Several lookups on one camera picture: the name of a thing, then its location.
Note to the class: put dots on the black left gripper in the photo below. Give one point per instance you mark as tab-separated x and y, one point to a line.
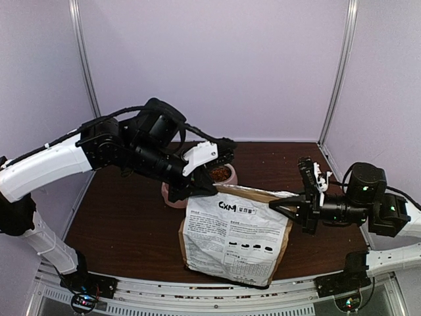
200	176

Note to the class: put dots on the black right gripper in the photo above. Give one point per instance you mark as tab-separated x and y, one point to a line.
310	206

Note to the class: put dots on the pink double pet bowl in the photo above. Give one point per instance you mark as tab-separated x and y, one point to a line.
182	204

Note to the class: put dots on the dog food bag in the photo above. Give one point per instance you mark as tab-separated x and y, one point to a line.
235	235

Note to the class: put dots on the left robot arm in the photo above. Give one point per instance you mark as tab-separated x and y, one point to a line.
139	144

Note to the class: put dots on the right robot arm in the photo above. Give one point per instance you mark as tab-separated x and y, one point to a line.
366	199

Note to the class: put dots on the brown dog food kibble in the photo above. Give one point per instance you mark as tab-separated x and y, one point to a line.
221	174

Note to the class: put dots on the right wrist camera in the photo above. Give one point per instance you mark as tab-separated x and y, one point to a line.
314	180

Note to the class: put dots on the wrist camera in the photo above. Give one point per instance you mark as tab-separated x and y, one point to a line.
314	180
204	153

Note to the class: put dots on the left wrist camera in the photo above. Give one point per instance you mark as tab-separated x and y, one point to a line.
204	153

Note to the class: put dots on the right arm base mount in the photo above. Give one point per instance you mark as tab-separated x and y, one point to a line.
351	291

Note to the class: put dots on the front aluminium frame rail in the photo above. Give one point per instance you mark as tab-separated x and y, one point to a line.
297	296

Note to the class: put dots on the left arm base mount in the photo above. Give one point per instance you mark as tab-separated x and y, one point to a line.
87	288

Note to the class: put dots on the right rear aluminium post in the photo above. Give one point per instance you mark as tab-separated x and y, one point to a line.
344	56

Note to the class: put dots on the aluminium post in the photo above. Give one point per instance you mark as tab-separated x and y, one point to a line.
344	56
74	6

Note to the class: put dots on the left rear aluminium post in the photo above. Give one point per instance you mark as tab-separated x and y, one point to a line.
74	6

